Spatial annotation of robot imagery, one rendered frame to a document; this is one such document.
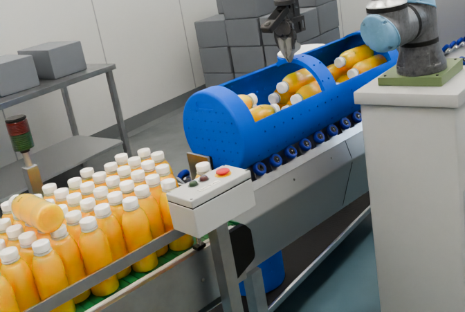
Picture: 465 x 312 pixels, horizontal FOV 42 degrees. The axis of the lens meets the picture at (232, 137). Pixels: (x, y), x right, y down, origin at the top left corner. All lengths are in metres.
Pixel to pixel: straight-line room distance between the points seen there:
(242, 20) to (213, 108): 3.89
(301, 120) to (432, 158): 0.42
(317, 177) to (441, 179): 0.42
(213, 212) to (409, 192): 0.74
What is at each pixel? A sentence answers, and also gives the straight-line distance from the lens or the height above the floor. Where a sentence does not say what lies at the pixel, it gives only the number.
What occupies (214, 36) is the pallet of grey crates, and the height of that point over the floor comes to 0.78.
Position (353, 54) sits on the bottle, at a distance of 2.35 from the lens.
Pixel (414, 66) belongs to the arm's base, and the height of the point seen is 1.21.
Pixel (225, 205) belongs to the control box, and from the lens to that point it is 1.49.
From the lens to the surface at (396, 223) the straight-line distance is 2.04.
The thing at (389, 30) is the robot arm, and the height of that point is 1.35.
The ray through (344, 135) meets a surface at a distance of 2.20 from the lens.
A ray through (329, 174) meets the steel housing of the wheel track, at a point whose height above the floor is 0.83.
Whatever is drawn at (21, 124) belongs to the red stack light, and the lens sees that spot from 1.90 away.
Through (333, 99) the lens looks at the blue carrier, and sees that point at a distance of 2.07.
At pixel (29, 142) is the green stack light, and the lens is 1.91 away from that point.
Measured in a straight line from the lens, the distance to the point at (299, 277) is 2.84.
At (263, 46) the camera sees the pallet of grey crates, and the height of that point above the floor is 0.66.
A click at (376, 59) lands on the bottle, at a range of 2.39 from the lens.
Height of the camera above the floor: 1.66
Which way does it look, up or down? 18 degrees down
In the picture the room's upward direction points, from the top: 10 degrees counter-clockwise
